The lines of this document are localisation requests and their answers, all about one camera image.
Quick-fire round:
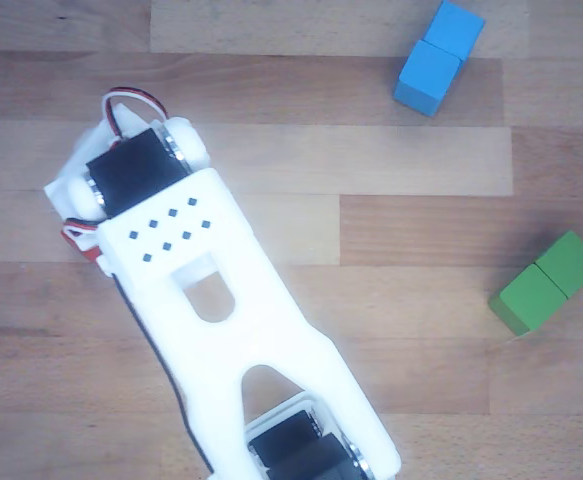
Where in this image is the long blue block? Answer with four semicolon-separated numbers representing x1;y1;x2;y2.
393;0;486;118

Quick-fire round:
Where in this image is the long red block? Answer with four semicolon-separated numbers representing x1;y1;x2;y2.
62;233;105;266

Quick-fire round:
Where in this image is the long green block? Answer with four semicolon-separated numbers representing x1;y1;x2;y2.
487;229;583;337

